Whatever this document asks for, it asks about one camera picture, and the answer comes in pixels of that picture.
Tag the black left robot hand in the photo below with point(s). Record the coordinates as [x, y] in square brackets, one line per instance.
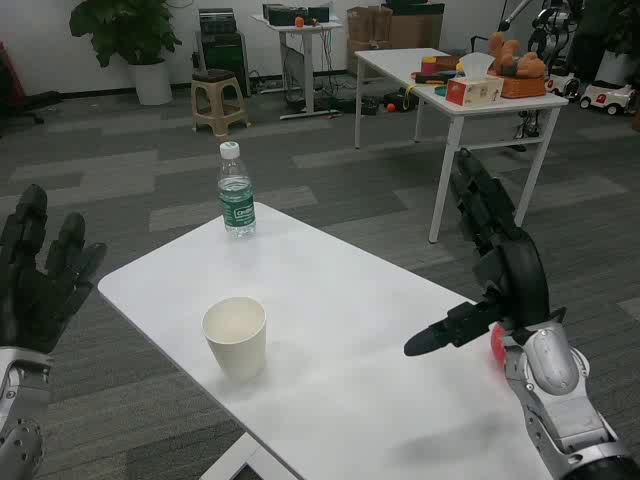
[30, 295]

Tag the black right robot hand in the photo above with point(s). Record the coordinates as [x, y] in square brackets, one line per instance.
[520, 280]

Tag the red apple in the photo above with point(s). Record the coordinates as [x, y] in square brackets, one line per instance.
[496, 347]

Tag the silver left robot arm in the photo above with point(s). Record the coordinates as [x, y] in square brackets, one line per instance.
[17, 400]

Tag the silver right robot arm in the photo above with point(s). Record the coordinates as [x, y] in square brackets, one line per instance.
[560, 390]

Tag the orange basket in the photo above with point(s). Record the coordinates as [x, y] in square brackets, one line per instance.
[522, 87]

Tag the red white tissue box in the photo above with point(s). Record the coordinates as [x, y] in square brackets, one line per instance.
[472, 90]

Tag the white toy car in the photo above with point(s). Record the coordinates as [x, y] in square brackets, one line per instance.
[607, 97]
[564, 84]

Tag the white paper cup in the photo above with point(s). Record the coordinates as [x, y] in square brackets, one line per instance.
[235, 350]

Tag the brown teddy bear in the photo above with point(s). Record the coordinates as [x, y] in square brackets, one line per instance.
[522, 62]

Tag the clear green-label water bottle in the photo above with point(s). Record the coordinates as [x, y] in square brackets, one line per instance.
[237, 210]

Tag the brown wooden box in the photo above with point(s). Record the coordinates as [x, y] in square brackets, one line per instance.
[447, 62]

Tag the red yellow cup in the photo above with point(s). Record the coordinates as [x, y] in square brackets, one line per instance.
[428, 66]

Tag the white metal-leg table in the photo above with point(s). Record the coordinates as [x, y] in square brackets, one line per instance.
[395, 62]

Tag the silver black humanoid robot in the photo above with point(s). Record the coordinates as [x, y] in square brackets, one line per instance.
[550, 30]

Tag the dark plant in white pot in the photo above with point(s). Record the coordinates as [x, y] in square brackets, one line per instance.
[612, 35]

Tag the grey pole with black tip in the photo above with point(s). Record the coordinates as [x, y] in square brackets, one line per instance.
[510, 17]

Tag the white table base bar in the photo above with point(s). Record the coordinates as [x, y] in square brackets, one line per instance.
[240, 457]

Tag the beige plastic stool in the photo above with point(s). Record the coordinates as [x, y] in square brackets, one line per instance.
[220, 107]

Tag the smooth brown cardboard box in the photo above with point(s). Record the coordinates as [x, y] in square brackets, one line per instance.
[415, 31]

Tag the green plant in white pot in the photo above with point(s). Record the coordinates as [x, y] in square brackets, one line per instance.
[130, 30]

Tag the black bag on boxes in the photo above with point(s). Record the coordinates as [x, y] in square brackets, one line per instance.
[415, 7]

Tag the white standing desk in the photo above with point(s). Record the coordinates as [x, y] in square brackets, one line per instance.
[307, 65]

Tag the black equipment cabinet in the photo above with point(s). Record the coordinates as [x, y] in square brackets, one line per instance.
[225, 50]

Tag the small black case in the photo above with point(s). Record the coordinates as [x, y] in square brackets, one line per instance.
[318, 14]

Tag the large black case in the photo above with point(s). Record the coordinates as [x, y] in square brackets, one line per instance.
[282, 14]

